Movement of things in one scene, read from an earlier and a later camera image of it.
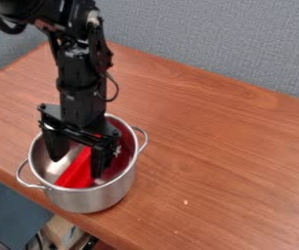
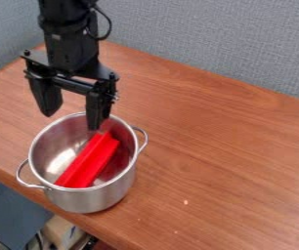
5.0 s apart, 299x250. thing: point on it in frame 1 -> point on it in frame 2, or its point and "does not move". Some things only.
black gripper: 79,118 -> 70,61
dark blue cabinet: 14,217 does not move
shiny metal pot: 113,185 does not move
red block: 79,175 does not move
